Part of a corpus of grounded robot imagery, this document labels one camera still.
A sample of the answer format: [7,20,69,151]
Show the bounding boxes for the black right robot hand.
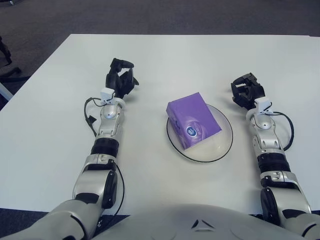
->
[230,72,266,111]

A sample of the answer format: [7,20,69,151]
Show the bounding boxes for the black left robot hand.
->
[104,57,140,100]

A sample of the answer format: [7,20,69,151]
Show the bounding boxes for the purple tissue paper pack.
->
[166,91,223,151]

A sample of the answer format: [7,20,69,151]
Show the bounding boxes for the clear glass plate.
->
[163,103,234,164]

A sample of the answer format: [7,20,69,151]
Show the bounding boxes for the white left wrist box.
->
[100,87,117,106]

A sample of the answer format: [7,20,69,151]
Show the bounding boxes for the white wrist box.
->
[100,87,117,106]
[253,97,274,116]

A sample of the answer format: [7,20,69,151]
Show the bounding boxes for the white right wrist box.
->
[253,97,274,116]

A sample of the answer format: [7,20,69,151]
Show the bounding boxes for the black office chair base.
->
[0,35,22,79]

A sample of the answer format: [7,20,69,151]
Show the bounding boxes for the white bar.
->
[0,80,14,98]

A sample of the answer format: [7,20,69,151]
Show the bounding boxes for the grey robot torso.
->
[91,203,302,240]

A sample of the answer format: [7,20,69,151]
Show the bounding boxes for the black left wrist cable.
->
[83,96,104,138]

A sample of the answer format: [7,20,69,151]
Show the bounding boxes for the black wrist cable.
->
[83,96,104,138]
[270,110,294,151]

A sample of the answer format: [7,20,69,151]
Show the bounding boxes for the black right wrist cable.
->
[270,110,294,151]

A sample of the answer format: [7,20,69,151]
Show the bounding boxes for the thin black left elbow cable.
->
[108,159,126,219]

